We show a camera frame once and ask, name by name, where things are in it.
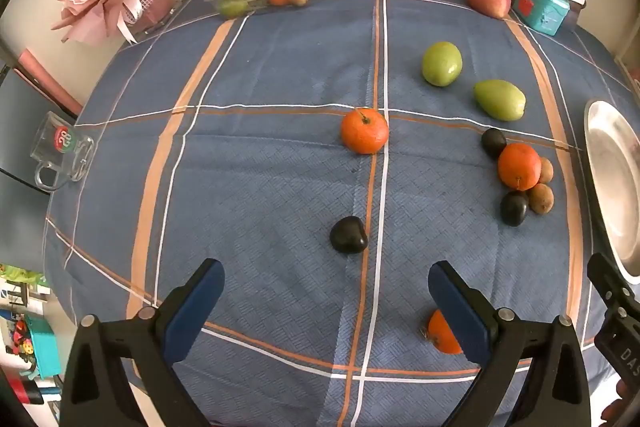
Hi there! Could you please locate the clear glass mug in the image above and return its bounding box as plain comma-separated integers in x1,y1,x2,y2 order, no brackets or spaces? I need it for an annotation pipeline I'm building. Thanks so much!
31,111,96,192

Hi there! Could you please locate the metal bowl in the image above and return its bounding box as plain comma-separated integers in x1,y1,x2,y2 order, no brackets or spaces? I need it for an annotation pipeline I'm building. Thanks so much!
583,98,640,285

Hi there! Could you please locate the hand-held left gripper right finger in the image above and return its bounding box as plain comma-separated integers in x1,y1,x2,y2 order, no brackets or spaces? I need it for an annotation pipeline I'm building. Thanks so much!
428,260,593,427

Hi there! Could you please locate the round green fruit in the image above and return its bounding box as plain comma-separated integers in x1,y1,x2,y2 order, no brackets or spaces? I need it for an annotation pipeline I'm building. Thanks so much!
421,42,463,88

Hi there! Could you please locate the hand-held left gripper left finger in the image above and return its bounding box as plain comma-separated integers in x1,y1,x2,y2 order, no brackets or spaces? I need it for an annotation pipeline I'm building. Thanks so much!
59,258,226,427

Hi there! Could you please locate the teal plastic item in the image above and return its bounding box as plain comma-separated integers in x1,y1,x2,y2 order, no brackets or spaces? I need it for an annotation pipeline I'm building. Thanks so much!
25,314,63,380

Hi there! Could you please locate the blue plaid tablecloth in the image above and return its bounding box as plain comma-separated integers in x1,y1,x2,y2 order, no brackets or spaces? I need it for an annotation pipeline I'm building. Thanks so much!
42,0,640,427

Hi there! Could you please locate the dark plum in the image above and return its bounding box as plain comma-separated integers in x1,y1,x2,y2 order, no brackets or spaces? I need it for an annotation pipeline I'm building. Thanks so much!
481,128,508,160
329,216,369,254
501,191,529,228

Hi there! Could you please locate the small green fruit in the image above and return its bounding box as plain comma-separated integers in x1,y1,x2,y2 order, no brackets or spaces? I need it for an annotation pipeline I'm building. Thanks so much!
217,0,249,18

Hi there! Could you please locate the pointed green fruit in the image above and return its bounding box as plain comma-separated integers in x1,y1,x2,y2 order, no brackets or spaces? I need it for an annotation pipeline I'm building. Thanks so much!
473,79,527,122

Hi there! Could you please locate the orange tangerine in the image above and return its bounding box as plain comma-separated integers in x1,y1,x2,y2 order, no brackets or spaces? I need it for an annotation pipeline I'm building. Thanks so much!
426,308,463,355
497,143,542,192
340,108,390,155

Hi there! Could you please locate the person's right hand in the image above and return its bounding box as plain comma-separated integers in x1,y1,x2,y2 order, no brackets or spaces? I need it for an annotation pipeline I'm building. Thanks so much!
600,378,640,427

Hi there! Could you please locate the teal box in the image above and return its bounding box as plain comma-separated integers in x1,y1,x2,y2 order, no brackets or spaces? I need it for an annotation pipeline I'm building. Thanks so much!
515,0,571,38

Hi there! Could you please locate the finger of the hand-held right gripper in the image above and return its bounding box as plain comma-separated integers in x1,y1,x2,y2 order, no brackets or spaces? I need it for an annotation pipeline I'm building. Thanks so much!
587,252,635,310

